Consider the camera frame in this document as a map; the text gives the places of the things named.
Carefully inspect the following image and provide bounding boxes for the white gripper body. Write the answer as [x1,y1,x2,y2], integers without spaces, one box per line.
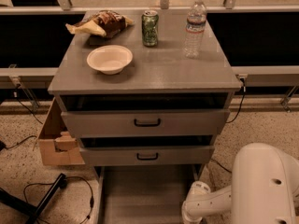
[181,181,211,224]

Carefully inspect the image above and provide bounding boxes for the grey bottom drawer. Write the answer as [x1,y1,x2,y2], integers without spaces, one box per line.
[94,164,198,224]

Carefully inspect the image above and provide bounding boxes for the grey drawer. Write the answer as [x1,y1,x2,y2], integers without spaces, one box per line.
[79,146,214,166]
[62,109,229,138]
[94,164,198,224]

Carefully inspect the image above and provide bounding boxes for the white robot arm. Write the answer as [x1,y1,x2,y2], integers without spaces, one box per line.
[181,143,299,224]

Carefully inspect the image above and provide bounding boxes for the grey top drawer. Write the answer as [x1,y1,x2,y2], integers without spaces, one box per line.
[62,109,229,138]

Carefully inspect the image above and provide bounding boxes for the grey drawer cabinet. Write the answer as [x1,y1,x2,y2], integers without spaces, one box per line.
[47,8,243,179]

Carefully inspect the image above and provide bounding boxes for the grey middle drawer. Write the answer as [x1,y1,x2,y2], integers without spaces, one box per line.
[79,146,214,166]

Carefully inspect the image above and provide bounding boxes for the cardboard box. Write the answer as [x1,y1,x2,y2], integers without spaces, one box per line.
[38,100,84,166]

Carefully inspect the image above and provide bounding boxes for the black stand leg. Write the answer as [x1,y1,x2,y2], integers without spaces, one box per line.
[0,173,67,224]

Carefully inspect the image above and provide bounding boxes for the white paper bowl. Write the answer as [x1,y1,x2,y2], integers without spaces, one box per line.
[87,45,133,75]

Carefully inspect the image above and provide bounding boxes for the clear plastic water bottle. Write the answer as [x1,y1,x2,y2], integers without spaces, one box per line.
[183,0,207,59]

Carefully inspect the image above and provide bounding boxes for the green soda can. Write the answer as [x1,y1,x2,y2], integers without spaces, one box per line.
[141,10,159,47]

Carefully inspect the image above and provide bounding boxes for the brown yellow chip bag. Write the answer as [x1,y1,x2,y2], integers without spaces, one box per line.
[65,10,134,38]

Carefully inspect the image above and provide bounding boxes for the black cable right floor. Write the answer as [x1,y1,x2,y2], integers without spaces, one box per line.
[210,158,233,175]

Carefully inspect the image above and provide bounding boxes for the black cable floor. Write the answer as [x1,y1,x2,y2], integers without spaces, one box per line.
[210,158,233,175]
[22,175,95,224]

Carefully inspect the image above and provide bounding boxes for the black cable behind cabinet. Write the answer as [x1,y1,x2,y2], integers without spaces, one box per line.
[225,77,247,124]

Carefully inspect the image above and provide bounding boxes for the black cable left floor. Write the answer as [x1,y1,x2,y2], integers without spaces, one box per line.
[22,175,95,224]

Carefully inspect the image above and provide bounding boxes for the metal window rail frame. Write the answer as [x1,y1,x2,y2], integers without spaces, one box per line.
[1,0,299,101]

